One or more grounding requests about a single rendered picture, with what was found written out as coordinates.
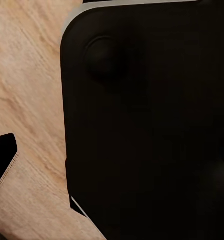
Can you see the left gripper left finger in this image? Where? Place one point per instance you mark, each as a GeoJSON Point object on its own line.
{"type": "Point", "coordinates": [8, 149]}

